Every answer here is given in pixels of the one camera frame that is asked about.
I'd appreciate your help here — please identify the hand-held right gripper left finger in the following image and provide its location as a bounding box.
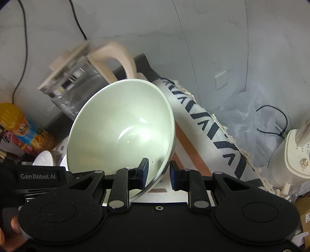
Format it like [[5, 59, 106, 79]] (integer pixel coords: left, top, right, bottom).
[[68, 158, 149, 210]]

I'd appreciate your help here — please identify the patterned white tablecloth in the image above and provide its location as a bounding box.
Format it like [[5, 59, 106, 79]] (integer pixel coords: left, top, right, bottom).
[[102, 77, 291, 204]]

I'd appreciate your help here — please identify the red label bottle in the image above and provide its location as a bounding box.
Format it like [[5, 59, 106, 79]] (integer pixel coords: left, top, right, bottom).
[[3, 129, 39, 156]]

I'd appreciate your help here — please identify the clear plastic sheet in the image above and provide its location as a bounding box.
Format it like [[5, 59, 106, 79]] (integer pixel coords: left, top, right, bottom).
[[210, 84, 310, 170]]

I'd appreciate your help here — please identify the black cable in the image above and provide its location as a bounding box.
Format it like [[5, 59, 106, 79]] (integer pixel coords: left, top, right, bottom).
[[68, 0, 88, 41], [256, 105, 289, 139], [12, 0, 28, 103]]

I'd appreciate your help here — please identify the white round appliance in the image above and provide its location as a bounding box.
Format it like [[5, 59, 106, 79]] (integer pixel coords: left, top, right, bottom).
[[271, 121, 310, 197]]

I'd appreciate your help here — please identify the cardboard box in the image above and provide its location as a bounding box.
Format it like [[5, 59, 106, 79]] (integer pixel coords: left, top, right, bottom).
[[294, 197, 310, 234]]

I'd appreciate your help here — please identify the pale green bowl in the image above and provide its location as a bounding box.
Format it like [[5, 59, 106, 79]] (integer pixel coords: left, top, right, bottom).
[[66, 79, 176, 203]]

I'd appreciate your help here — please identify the glass kettle with cream handle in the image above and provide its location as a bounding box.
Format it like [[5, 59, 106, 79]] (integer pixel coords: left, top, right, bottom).
[[38, 41, 137, 122]]

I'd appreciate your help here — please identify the white wall switch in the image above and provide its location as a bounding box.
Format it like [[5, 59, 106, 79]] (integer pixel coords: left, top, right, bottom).
[[214, 70, 229, 91]]

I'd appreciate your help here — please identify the orange juice bottle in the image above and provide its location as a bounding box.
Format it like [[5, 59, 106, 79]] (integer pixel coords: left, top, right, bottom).
[[0, 103, 56, 155]]

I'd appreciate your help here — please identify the white bowl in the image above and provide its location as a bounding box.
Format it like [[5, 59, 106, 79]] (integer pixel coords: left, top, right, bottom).
[[33, 150, 54, 167]]

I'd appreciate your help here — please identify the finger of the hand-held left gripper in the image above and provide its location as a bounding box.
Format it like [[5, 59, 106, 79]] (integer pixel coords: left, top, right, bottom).
[[66, 170, 95, 186]]

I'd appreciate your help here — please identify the person's left hand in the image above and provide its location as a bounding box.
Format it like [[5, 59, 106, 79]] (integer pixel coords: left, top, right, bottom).
[[0, 215, 28, 252]]

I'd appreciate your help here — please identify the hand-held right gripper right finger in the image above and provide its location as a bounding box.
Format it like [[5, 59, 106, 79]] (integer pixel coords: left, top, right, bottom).
[[170, 161, 261, 210]]

